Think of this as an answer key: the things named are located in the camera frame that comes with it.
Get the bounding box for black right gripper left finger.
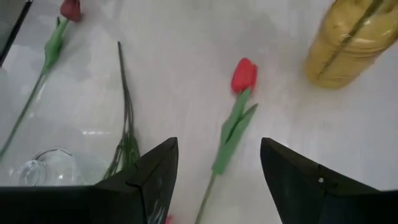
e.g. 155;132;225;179
93;137;180;224

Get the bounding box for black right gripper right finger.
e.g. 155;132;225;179
260;137;381;224

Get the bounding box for red blossom spray green stems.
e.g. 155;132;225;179
101;40;141;180

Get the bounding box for clear glass vase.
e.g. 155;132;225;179
11;146;109;187

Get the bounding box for bright red tulip green stem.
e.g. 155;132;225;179
194;57;259;224

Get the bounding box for dark pink tulip green stem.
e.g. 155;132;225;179
0;0;82;164

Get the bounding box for yellow glass vase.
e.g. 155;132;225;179
303;0;398;91

